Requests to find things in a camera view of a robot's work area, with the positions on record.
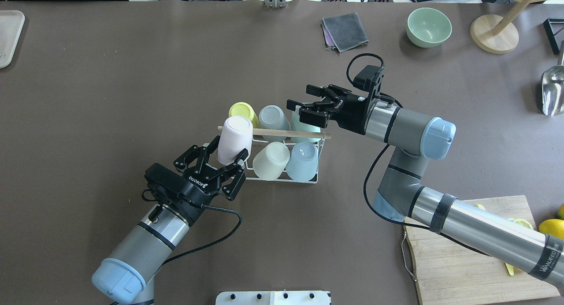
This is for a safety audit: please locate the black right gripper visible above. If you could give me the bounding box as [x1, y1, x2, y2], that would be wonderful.
[286, 84, 377, 135]

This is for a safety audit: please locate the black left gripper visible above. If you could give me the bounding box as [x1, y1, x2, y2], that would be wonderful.
[145, 136, 249, 226]

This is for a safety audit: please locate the mint green cup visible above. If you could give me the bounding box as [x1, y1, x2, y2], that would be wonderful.
[290, 111, 321, 144]

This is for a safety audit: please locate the pink cup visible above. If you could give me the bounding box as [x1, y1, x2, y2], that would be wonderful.
[217, 115, 252, 165]

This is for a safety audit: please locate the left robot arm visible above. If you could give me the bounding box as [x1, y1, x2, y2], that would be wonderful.
[91, 136, 250, 305]

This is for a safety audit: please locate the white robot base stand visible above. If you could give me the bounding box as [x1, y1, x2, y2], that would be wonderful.
[215, 290, 332, 305]

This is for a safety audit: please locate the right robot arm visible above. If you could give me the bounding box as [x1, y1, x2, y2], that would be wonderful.
[287, 86, 563, 292]

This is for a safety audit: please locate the cream white cup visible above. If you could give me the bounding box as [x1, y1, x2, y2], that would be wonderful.
[252, 141, 290, 181]

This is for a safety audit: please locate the grey cup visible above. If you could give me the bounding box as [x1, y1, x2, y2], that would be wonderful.
[259, 105, 290, 130]

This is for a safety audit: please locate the yellow cup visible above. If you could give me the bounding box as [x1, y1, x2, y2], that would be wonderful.
[228, 102, 260, 128]

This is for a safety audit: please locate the light blue cup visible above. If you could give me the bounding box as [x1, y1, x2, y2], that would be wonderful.
[286, 142, 319, 182]

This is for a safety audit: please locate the purple cloth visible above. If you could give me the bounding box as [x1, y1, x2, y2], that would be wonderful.
[322, 24, 336, 50]

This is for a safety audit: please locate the grey folded cloth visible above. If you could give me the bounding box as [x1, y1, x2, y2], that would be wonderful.
[322, 12, 369, 52]

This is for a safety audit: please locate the green bowl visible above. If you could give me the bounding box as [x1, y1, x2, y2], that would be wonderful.
[406, 7, 453, 48]

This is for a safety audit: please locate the wooden mug tree stand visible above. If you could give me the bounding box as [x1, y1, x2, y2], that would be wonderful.
[470, 0, 544, 54]

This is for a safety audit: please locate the wooden cutting board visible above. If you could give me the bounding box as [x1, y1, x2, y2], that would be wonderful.
[401, 195, 561, 305]

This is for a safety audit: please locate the metal scoop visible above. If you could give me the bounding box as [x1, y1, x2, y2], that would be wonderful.
[542, 42, 564, 116]

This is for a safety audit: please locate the lemon slice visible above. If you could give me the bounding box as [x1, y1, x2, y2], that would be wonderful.
[508, 218, 534, 230]

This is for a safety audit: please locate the beige tray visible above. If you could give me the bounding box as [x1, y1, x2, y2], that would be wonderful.
[0, 10, 26, 69]

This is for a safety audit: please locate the yellow lemon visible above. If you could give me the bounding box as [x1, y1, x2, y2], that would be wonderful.
[538, 219, 564, 239]

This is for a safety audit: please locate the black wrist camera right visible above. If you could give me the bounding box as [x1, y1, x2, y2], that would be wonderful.
[352, 65, 383, 100]

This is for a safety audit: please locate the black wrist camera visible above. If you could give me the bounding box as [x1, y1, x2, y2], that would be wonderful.
[145, 163, 187, 203]
[352, 65, 383, 100]

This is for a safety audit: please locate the white wire cup holder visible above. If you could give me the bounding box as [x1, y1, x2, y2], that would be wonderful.
[243, 128, 332, 184]

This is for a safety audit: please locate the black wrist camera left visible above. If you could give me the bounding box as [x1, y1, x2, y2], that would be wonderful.
[145, 163, 187, 203]

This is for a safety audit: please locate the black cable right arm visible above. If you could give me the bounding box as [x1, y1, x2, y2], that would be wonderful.
[346, 53, 490, 256]

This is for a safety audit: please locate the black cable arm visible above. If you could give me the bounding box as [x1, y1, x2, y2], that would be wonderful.
[108, 188, 243, 305]
[346, 53, 490, 256]

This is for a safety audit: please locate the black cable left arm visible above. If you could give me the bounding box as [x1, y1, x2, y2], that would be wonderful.
[108, 188, 243, 305]

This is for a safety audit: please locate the black frame object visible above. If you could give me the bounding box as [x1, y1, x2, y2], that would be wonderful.
[542, 18, 564, 55]

